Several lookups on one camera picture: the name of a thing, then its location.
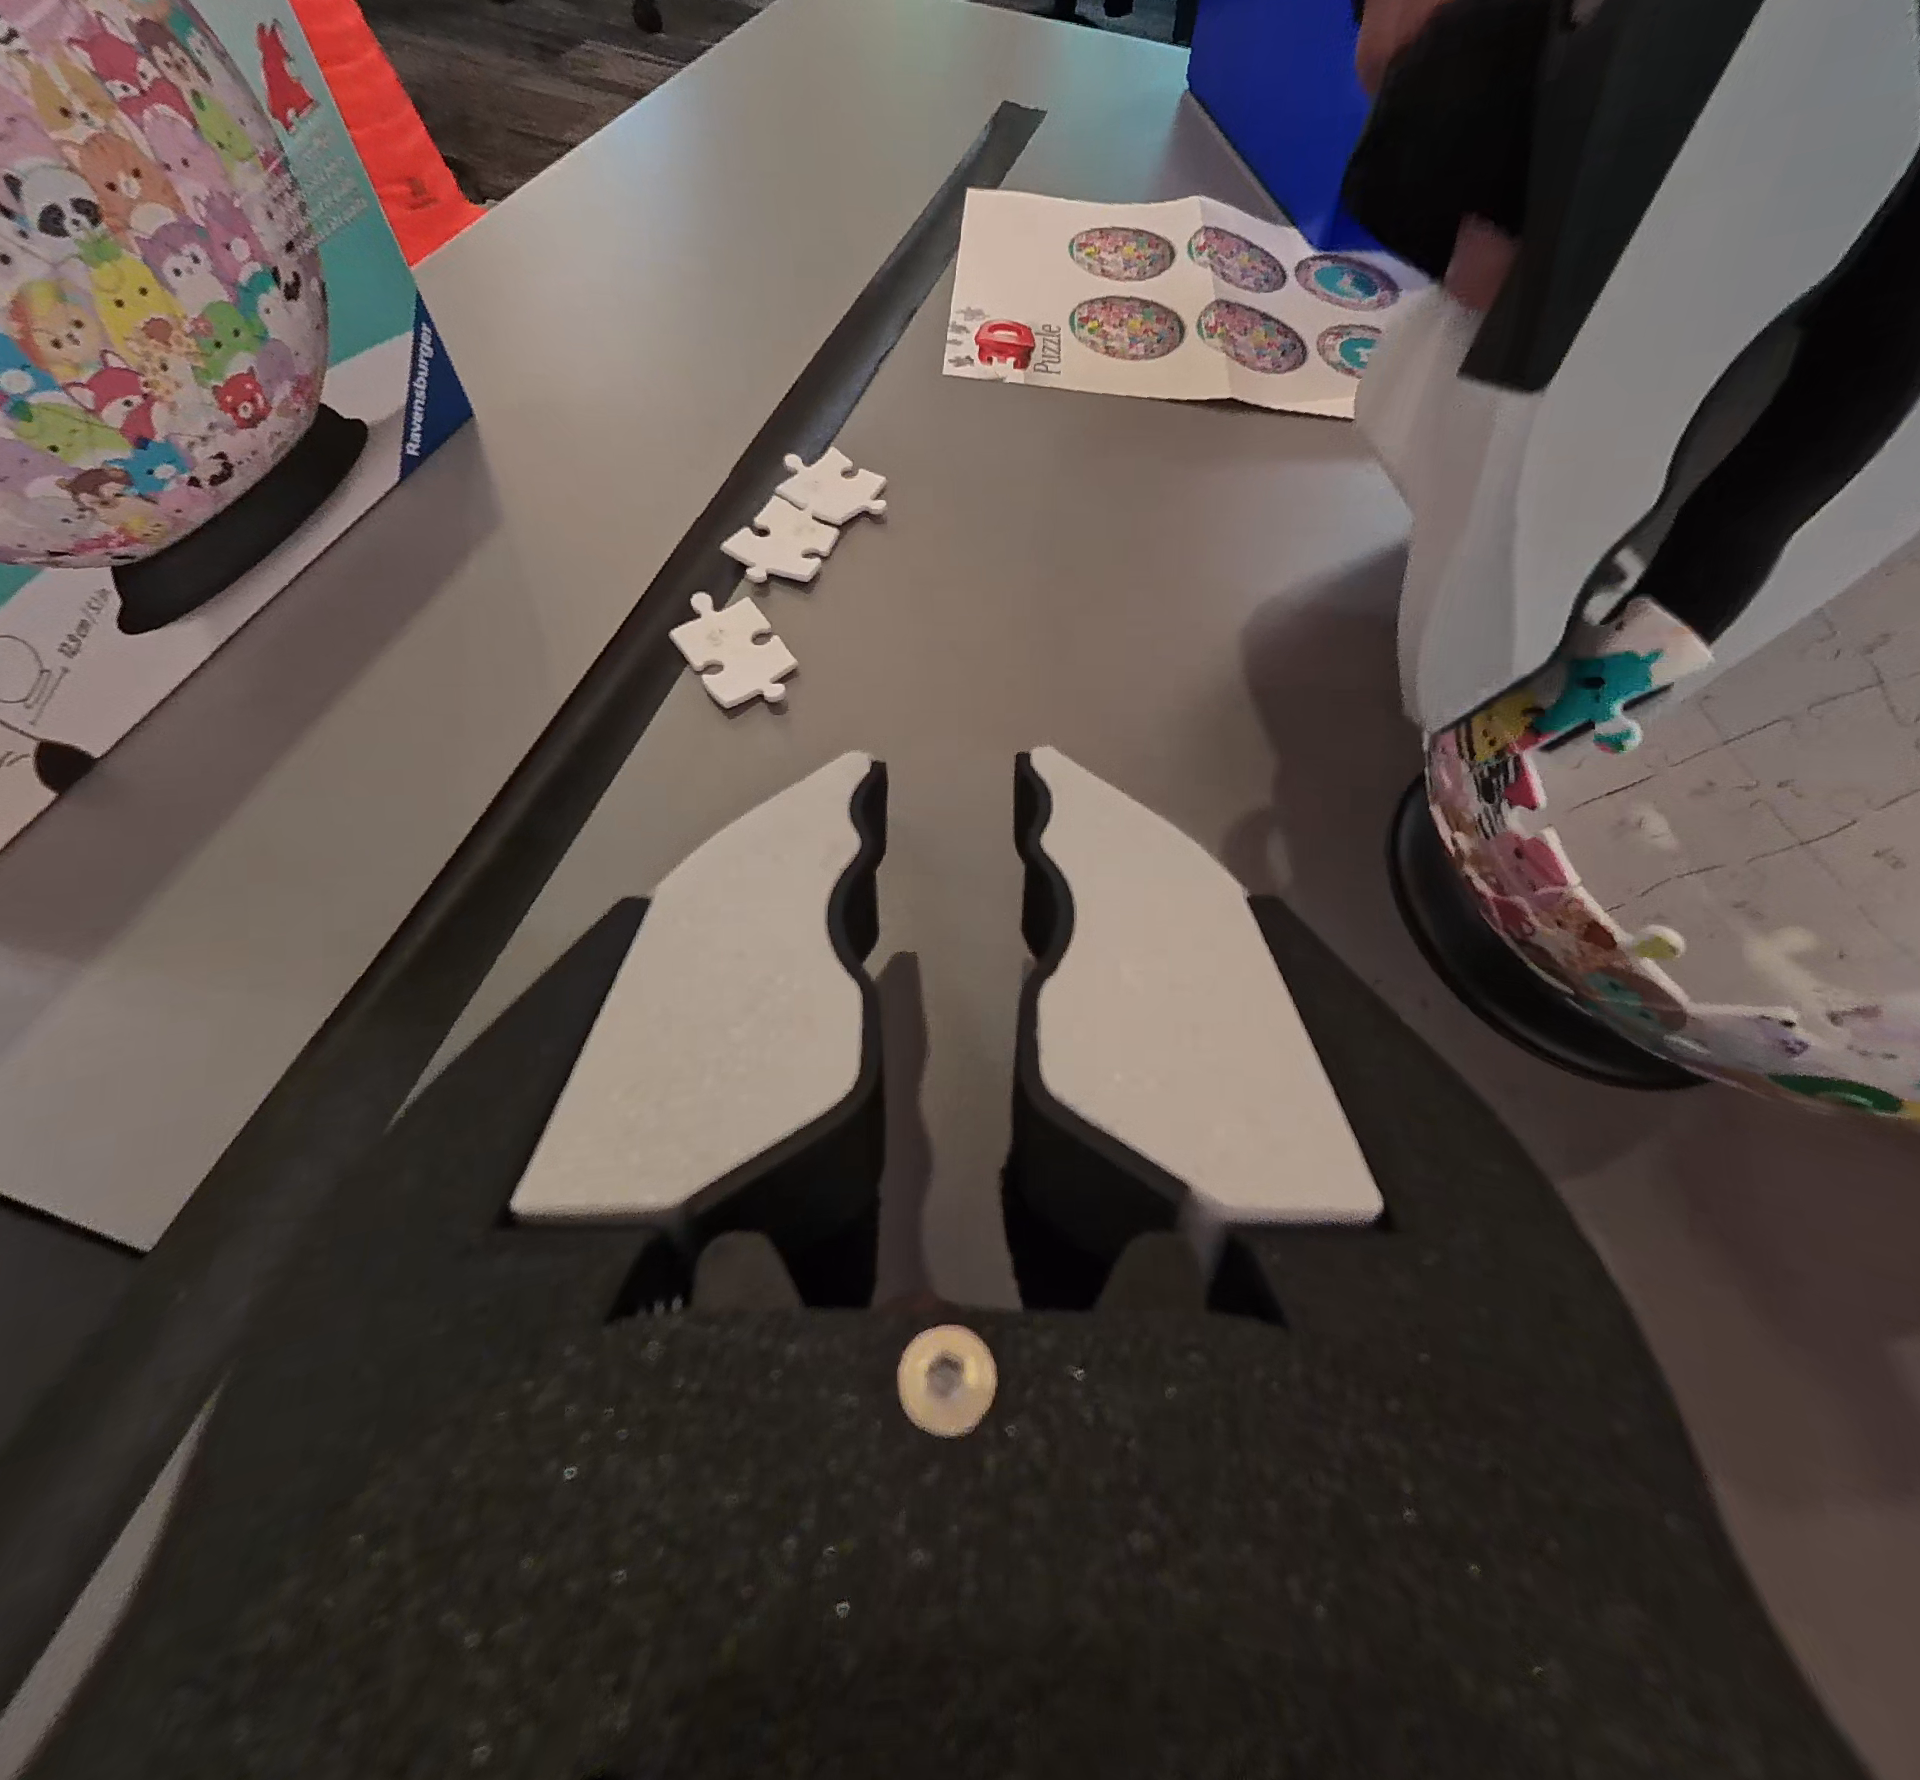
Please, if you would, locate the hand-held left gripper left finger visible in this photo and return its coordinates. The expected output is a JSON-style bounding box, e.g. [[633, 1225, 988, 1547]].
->
[[509, 748, 895, 1317]]

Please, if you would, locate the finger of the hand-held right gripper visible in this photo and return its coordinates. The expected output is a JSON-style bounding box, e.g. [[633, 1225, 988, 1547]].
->
[[1359, 0, 1920, 737]]

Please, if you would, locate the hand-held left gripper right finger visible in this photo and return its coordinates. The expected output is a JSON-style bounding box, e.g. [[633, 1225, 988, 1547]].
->
[[1006, 746, 1392, 1320]]

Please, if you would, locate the colourful puzzle ball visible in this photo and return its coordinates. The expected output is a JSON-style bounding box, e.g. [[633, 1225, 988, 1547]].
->
[[1422, 535, 1920, 1127]]

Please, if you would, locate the black ball stand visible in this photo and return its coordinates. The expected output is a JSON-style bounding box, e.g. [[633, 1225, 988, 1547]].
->
[[1385, 775, 1697, 1092]]

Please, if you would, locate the single white puzzle piece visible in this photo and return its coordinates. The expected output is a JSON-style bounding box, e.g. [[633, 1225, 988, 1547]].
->
[[774, 442, 893, 531], [666, 589, 806, 718]]

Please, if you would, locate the white puzzle leaflet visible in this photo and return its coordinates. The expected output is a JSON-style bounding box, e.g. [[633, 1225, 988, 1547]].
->
[[940, 184, 1412, 423]]

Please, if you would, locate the colourful puzzle box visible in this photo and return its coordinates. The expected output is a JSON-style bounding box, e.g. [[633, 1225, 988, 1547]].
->
[[0, 0, 475, 851]]

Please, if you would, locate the blue plastic bin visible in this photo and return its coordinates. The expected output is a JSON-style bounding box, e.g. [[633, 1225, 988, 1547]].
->
[[1185, 0, 1397, 252]]

